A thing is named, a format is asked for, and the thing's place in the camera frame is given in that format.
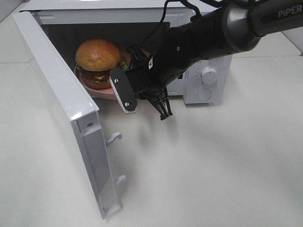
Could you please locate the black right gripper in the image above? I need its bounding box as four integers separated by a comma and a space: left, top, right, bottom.
109, 23, 201, 120

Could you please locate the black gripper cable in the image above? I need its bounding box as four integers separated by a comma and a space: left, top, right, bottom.
139, 0, 202, 48

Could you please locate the pink round plate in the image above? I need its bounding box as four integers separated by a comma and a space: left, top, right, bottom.
74, 46, 136, 100

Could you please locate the white microwave door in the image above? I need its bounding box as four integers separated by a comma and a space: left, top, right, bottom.
13, 11, 126, 219

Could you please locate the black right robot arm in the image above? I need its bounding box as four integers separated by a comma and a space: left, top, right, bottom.
109, 0, 303, 120

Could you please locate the round white door button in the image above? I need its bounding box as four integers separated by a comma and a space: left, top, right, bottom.
197, 89, 212, 101

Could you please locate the lower white dial knob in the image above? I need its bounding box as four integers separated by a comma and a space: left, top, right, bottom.
201, 67, 218, 85

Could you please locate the burger with lettuce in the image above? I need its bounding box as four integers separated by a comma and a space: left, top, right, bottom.
75, 39, 128, 89

